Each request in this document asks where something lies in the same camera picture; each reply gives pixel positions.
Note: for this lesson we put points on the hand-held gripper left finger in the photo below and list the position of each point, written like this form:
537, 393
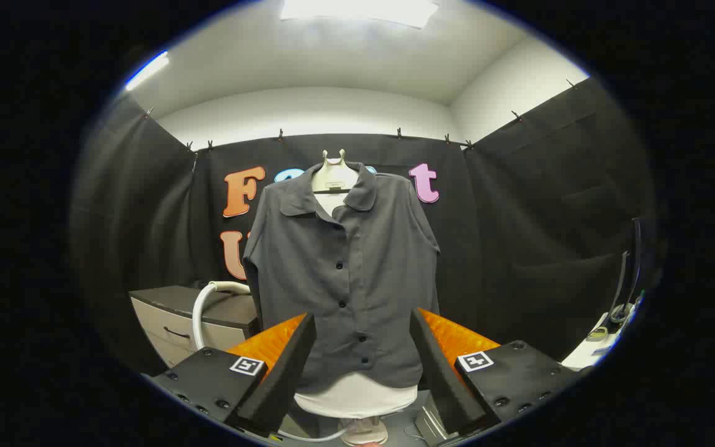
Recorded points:
289, 366

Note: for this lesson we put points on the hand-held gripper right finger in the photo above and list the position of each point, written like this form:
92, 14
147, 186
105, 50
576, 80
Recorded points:
438, 372

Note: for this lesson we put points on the dark grey button shirt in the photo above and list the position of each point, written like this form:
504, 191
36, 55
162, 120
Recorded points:
370, 273

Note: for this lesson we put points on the white garment board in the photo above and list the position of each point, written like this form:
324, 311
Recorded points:
357, 397

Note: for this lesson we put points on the steamer stand base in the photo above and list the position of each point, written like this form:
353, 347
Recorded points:
364, 431

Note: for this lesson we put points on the grey box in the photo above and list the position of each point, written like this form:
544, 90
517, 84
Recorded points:
429, 422

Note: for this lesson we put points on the grey top drawer cabinet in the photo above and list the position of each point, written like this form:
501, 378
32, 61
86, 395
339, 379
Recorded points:
165, 323

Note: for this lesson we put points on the white table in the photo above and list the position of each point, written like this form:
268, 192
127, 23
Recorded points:
581, 357

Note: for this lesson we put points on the black backdrop cloth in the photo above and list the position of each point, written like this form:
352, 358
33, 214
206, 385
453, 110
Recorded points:
519, 248

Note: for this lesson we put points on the yellow tape roll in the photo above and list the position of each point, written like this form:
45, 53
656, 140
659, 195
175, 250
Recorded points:
598, 333

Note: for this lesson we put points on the row of backdrop clips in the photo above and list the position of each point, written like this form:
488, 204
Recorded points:
280, 133

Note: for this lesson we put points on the narrow ceiling light panel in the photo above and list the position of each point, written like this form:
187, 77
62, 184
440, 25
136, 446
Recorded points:
146, 70

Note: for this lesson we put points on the large ceiling light panel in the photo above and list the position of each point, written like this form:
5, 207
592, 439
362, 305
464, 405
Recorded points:
357, 9

